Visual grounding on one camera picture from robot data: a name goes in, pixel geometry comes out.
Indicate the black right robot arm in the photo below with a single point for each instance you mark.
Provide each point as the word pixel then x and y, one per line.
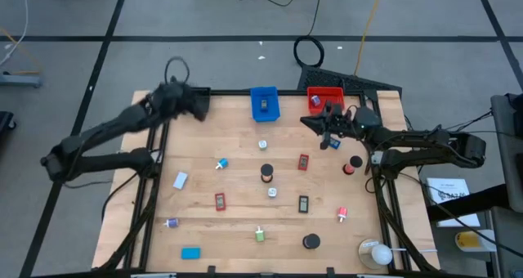
pixel 408 135

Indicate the black grille mat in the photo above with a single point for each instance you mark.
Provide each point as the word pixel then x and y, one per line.
pixel 327 77

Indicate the black small digital display device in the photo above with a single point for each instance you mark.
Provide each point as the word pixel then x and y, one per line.
pixel 264 104
pixel 303 204

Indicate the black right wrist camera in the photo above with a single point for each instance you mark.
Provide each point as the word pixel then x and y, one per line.
pixel 334 108

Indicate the grey floor stand base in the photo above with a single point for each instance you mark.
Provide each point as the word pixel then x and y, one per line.
pixel 20 81

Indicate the blue charger white plug face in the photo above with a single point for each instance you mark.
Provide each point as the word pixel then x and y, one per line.
pixel 315 101

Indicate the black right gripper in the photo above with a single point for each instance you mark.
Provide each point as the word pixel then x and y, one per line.
pixel 345 124

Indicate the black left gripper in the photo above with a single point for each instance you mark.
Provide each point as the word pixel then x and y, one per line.
pixel 180 102

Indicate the blue plastic bin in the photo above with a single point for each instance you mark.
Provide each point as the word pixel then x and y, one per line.
pixel 271 100

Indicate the black object at floor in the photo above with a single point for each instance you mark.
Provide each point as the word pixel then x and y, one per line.
pixel 5 122

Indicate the black table edge bracket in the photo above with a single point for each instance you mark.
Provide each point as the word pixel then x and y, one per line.
pixel 330 271
pixel 211 270

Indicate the orange sand hourglass black caps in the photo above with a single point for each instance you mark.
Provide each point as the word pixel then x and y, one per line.
pixel 266 171

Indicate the red sand hourglass black caps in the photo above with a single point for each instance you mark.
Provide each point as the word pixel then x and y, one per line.
pixel 355 161

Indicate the light blue white round charger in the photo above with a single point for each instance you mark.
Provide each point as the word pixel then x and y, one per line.
pixel 223 163

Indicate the light blue small rectangular device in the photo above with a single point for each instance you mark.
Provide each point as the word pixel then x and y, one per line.
pixel 190 253

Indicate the white light bulb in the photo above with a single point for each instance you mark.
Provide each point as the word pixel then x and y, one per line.
pixel 382 254

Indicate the black aluminium table frame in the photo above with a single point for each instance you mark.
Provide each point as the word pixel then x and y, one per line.
pixel 229 92

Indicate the purple white plug charger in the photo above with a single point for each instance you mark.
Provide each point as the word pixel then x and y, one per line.
pixel 173 222

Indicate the pink white plug charger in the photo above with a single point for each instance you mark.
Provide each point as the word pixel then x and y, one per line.
pixel 342 213

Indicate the yellow white container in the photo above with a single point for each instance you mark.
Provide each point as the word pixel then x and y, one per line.
pixel 468 241

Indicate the grey equipment cabinet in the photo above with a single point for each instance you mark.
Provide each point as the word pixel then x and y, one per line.
pixel 504 155

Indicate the black round puck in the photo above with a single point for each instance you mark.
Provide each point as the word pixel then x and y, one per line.
pixel 311 241

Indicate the red plastic bin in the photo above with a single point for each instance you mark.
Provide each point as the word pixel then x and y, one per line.
pixel 331 94

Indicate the black diagonal beam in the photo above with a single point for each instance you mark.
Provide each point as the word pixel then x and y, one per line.
pixel 470 202

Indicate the white paper booklet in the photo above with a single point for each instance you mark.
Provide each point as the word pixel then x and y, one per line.
pixel 449 192

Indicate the blue small digital display device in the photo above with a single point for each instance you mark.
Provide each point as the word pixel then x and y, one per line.
pixel 335 143

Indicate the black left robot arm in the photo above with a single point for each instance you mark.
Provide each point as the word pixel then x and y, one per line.
pixel 102 127

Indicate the green white USB charger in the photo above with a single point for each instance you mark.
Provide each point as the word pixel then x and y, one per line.
pixel 260 235

